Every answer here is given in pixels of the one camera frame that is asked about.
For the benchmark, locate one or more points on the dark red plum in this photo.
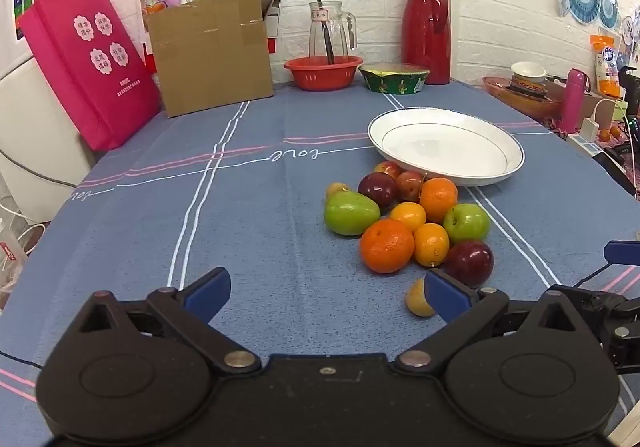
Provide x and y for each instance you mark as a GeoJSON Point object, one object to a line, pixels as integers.
{"type": "Point", "coordinates": [470, 263]}
{"type": "Point", "coordinates": [377, 189]}

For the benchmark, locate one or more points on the medium blue paper fan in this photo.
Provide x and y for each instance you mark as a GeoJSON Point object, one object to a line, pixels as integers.
{"type": "Point", "coordinates": [608, 7]}

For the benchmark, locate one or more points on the orange tray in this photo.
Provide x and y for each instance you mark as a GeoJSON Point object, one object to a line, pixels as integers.
{"type": "Point", "coordinates": [520, 104]}

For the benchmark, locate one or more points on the orange snack packet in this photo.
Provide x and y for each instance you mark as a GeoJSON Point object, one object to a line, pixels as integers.
{"type": "Point", "coordinates": [605, 77]}

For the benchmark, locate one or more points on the white power strip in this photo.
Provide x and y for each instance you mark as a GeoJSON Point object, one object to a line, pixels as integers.
{"type": "Point", "coordinates": [585, 146]}

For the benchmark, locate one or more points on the small yellow-orange tangerine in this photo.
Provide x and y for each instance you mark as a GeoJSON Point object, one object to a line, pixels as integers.
{"type": "Point", "coordinates": [408, 215]}
{"type": "Point", "coordinates": [431, 244]}

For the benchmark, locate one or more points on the brown cardboard box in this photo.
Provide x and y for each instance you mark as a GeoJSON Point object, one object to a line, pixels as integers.
{"type": "Point", "coordinates": [210, 62]}

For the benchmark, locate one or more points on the white plate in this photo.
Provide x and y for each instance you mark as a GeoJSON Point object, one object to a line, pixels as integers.
{"type": "Point", "coordinates": [445, 147]}

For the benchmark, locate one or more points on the red yellow apple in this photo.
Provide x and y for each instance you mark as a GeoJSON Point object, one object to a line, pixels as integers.
{"type": "Point", "coordinates": [389, 169]}

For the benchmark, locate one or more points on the white device with screen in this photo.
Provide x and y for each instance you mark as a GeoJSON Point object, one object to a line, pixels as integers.
{"type": "Point", "coordinates": [10, 52]}

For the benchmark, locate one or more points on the black stirrer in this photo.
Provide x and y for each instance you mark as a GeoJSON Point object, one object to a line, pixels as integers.
{"type": "Point", "coordinates": [328, 44]}

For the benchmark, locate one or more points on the small cardboard carton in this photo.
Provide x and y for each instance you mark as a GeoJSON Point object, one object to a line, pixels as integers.
{"type": "Point", "coordinates": [607, 114]}

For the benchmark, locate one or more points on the round green apple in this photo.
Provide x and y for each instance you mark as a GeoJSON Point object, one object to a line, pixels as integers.
{"type": "Point", "coordinates": [466, 223]}

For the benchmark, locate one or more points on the red thermos jug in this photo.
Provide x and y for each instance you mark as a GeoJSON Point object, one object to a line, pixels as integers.
{"type": "Point", "coordinates": [425, 42]}

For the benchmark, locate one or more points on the blue striped tablecloth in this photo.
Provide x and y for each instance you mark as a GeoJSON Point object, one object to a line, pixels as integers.
{"type": "Point", "coordinates": [250, 227]}

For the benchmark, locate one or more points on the pointed green apple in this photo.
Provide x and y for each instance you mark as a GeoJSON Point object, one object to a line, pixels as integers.
{"type": "Point", "coordinates": [350, 217]}

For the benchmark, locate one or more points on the white appliance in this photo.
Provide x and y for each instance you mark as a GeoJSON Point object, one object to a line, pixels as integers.
{"type": "Point", "coordinates": [35, 137]}

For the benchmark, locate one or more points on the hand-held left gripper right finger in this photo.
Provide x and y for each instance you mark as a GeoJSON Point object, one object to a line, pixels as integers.
{"type": "Point", "coordinates": [446, 296]}

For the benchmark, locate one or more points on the orange mandarin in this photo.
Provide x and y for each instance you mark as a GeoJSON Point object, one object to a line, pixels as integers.
{"type": "Point", "coordinates": [386, 247]}
{"type": "Point", "coordinates": [439, 199]}

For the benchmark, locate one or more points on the pink tote bag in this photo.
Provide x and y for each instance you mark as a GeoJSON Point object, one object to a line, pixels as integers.
{"type": "Point", "coordinates": [85, 77]}

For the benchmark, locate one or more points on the small yellow longan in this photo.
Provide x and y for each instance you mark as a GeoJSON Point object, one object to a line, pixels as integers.
{"type": "Point", "coordinates": [416, 299]}
{"type": "Point", "coordinates": [336, 189]}

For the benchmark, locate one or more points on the white bowl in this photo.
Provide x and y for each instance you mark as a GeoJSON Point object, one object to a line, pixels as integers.
{"type": "Point", "coordinates": [529, 72]}

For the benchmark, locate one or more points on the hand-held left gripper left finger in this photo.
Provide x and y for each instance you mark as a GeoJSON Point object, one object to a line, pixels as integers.
{"type": "Point", "coordinates": [207, 293]}

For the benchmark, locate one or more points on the clear plastic bag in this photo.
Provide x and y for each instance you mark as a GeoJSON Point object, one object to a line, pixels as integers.
{"type": "Point", "coordinates": [10, 257]}

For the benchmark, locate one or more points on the green patterned bowl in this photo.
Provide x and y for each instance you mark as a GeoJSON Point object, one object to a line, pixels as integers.
{"type": "Point", "coordinates": [395, 84]}

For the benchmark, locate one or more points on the red plastic basin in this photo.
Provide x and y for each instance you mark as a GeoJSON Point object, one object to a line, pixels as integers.
{"type": "Point", "coordinates": [322, 77]}

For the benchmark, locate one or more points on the white power adapter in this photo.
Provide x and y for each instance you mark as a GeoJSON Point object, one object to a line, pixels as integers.
{"type": "Point", "coordinates": [589, 129]}

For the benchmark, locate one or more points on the pink bottle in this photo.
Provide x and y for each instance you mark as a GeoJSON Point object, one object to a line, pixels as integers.
{"type": "Point", "coordinates": [572, 102]}

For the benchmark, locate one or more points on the glass pitcher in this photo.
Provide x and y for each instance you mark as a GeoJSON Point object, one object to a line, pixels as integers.
{"type": "Point", "coordinates": [341, 37]}

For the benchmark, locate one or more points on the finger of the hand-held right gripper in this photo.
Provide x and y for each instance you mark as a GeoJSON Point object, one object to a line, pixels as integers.
{"type": "Point", "coordinates": [620, 322]}
{"type": "Point", "coordinates": [624, 253]}

